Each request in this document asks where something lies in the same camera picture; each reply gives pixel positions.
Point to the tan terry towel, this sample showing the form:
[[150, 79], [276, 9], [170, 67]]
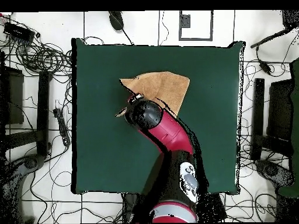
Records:
[[163, 86]]

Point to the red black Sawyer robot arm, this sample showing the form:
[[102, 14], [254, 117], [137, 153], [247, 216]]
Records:
[[170, 133]]

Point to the dark green table cloth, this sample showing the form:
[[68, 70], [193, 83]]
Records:
[[105, 144]]

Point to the black power strip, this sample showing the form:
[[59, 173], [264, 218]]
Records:
[[62, 127]]

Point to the person's foot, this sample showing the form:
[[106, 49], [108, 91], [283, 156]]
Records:
[[116, 21]]

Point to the dark grey square plate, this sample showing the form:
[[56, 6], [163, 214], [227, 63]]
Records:
[[185, 21]]

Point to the black stand bar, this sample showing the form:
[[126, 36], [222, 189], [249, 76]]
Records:
[[258, 112], [43, 112]]

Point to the dark panel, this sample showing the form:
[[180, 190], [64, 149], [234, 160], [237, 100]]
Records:
[[15, 98], [279, 109]]

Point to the grey stand base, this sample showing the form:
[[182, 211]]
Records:
[[271, 170], [30, 163]]

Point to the black electronics box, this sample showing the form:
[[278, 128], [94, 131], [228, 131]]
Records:
[[18, 32]]

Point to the black power adapter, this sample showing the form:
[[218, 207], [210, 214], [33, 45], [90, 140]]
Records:
[[265, 67]]

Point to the black tripod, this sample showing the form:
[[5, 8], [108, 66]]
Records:
[[271, 37]]

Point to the green cloth beside table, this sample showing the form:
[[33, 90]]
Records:
[[296, 116]]

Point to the grey square floor frame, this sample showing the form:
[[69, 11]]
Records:
[[179, 35]]

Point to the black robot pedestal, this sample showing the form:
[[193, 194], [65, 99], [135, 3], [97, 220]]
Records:
[[130, 205]]

